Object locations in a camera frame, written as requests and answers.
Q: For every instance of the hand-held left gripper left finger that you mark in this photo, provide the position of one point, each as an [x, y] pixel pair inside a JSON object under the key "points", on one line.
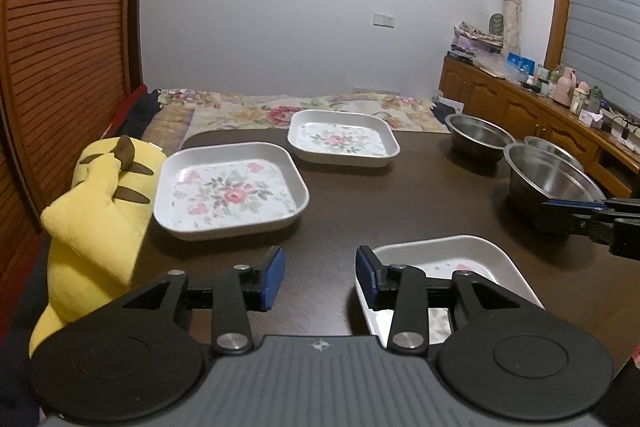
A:
{"points": [[272, 279]]}

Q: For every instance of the floral bedspread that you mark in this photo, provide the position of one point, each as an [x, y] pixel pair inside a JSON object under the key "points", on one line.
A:
{"points": [[250, 112]]}

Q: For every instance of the pink bottle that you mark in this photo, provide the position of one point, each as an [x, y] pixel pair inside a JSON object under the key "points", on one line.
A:
{"points": [[565, 89]]}

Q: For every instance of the grey ribbed jar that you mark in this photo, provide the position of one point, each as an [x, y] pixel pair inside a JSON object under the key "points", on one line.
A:
{"points": [[496, 24]]}

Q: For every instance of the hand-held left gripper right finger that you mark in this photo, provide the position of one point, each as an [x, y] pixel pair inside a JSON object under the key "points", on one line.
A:
{"points": [[366, 279]]}

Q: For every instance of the stainless steel bowl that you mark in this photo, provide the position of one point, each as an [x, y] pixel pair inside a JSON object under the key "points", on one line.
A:
{"points": [[550, 182], [555, 149], [477, 137]]}

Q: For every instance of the square floral plate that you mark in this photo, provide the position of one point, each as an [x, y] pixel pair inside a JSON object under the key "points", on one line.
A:
{"points": [[342, 139], [480, 259], [230, 194]]}

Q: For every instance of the dark cloth with red edge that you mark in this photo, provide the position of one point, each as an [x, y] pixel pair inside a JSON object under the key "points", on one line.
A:
{"points": [[137, 114]]}

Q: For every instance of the stack of folded fabrics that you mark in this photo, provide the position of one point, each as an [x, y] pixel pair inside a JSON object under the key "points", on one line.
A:
{"points": [[475, 39]]}

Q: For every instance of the wooden sideboard cabinet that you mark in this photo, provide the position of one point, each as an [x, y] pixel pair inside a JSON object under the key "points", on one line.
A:
{"points": [[530, 112]]}

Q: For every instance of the white tissue box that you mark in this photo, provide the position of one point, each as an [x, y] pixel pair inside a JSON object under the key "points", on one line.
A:
{"points": [[592, 118]]}

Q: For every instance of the clear plastic bag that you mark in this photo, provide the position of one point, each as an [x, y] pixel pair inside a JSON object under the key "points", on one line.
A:
{"points": [[492, 66]]}

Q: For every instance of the yellow plush toy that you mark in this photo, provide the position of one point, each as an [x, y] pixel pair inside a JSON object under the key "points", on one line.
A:
{"points": [[95, 227]]}

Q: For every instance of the blue box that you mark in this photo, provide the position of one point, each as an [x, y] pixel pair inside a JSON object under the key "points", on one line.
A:
{"points": [[520, 64]]}

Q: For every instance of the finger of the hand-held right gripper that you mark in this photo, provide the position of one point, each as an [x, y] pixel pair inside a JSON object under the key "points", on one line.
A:
{"points": [[560, 222], [575, 205]]}

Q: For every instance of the white wall switch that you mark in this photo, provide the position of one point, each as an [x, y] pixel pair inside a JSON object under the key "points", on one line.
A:
{"points": [[384, 20]]}

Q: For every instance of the wooden louvered wardrobe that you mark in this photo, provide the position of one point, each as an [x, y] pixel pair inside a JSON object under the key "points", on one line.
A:
{"points": [[60, 57]]}

